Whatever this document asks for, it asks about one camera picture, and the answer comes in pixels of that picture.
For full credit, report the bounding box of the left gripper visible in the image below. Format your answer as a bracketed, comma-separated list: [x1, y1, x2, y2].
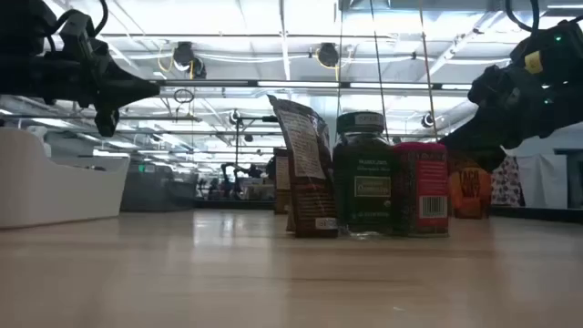
[43, 43, 161, 138]

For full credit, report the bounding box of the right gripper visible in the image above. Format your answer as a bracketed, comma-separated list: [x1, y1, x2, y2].
[439, 66, 547, 173]

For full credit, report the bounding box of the orange taco seasoning packet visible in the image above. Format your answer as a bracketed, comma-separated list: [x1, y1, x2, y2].
[448, 152, 493, 220]

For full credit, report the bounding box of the red spice tin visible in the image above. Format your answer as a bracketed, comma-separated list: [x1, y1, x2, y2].
[392, 141, 451, 238]

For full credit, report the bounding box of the green-lid oregano jar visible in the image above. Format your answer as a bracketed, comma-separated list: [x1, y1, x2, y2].
[332, 111, 395, 238]

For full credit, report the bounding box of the brown spice packet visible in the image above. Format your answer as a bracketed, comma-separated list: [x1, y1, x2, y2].
[267, 94, 339, 239]

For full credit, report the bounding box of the floral patterned cloth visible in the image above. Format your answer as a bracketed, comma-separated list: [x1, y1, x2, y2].
[490, 154, 526, 209]

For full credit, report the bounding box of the white sheet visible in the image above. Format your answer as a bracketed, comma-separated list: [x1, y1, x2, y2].
[517, 153, 569, 210]

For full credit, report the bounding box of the narrow dark grey bin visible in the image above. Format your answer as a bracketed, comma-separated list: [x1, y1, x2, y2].
[120, 159, 198, 213]

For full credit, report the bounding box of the dark cabinet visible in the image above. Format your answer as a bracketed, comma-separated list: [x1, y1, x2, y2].
[553, 148, 583, 210]

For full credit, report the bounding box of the white plastic bin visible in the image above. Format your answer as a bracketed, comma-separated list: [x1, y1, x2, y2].
[0, 127, 131, 229]

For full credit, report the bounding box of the long ceiling light bar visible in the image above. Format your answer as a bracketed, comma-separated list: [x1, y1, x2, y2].
[149, 78, 475, 91]

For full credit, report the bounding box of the hanging black cable loop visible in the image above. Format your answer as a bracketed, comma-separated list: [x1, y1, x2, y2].
[172, 87, 196, 105]

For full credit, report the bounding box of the black ceiling cable reel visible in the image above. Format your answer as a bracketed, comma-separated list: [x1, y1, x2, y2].
[171, 40, 209, 81]
[315, 42, 341, 69]

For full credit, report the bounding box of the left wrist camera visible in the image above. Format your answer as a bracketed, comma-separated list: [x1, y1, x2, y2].
[58, 11, 95, 51]

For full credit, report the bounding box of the distant black station frame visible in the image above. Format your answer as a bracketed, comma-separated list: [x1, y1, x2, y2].
[234, 115, 280, 201]

